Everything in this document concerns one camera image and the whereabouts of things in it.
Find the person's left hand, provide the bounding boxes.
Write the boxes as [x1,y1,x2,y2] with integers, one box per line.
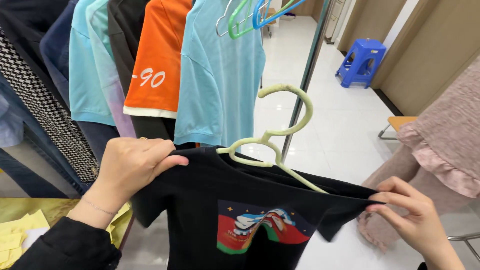
[83,137,190,215]

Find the black printed T-shirt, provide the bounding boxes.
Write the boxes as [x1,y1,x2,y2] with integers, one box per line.
[131,146,387,270]

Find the pale yellow plastic hanger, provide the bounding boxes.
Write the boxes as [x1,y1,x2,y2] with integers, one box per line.
[216,83,331,194]

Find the green plastic hanger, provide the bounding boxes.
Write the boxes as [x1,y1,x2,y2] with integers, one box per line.
[227,0,298,40]

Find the metal clothes rack pole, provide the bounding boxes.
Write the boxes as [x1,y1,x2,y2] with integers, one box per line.
[281,0,337,163]

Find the blue denim garment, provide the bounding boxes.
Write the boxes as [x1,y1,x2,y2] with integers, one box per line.
[0,73,89,199]

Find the orange T-shirt white trim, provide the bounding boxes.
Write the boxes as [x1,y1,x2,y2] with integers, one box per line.
[123,0,194,120]

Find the pink ruffled crinkle garment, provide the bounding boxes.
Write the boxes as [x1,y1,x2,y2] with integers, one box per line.
[397,56,480,199]

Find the white paper sheet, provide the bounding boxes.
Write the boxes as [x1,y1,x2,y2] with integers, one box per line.
[22,226,50,253]

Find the silver wire hanger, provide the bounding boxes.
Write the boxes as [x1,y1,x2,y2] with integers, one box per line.
[215,0,271,38]

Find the turquoise T-shirt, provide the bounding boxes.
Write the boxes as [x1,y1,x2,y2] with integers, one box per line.
[68,0,117,127]

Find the blue plastic hanger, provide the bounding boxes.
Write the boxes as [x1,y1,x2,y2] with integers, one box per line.
[252,0,307,31]

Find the turquoise purple tie-dye shirt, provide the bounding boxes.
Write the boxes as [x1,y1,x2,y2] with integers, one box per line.
[85,0,138,139]

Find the wooden stool metal legs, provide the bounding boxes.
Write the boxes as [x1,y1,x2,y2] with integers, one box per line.
[378,116,419,141]

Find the black white houndstooth garment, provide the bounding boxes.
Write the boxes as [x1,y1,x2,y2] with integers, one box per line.
[0,26,100,185]

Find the navy blue garment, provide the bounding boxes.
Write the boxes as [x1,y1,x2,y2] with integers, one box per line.
[39,0,121,164]

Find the blue plastic stool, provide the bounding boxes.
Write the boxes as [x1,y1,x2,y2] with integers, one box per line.
[335,38,387,89]

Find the light blue T-shirt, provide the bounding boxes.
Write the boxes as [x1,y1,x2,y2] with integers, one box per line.
[173,0,267,148]

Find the person's right hand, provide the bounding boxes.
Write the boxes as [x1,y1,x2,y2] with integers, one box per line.
[365,176,448,262]

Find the thin silver chain bracelet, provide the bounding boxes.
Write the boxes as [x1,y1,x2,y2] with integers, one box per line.
[81,197,119,217]

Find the dusty pink knit garment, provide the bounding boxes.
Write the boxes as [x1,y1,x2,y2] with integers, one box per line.
[356,144,478,253]

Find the chrome chair frame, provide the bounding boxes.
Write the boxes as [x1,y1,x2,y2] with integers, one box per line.
[446,232,480,263]

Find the pile of yellow paper notes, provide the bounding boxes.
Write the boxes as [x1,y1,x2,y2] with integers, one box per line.
[0,209,52,270]
[105,202,133,244]

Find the black hanging garment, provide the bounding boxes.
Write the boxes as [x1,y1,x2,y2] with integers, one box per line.
[107,0,178,142]

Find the dark black jacket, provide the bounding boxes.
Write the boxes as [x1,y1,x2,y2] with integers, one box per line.
[0,0,72,76]

